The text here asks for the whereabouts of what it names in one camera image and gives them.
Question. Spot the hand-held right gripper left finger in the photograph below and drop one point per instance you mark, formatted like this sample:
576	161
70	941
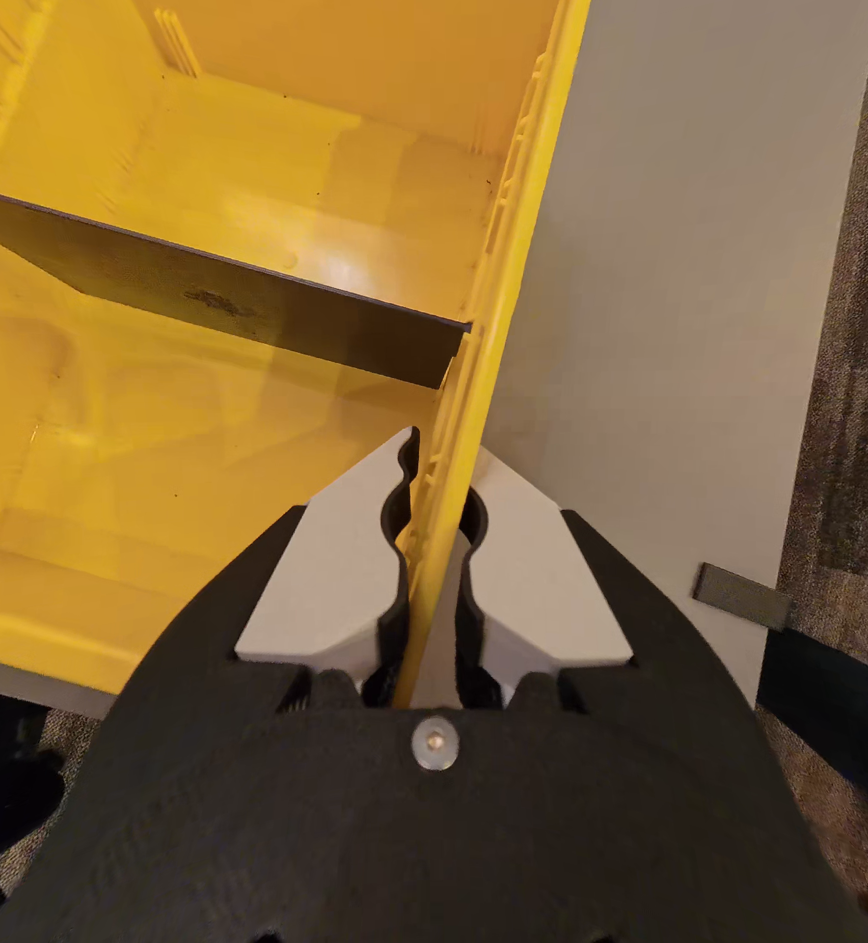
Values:
316	589

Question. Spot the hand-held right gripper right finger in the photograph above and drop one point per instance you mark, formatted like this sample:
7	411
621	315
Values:
552	589

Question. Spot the large yellow bin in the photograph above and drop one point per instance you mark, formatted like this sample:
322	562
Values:
183	457

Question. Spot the dark grey flat strip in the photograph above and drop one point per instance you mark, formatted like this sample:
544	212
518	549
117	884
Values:
740	595

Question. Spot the black bin divider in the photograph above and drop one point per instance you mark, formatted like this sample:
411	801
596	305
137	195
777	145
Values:
257	309

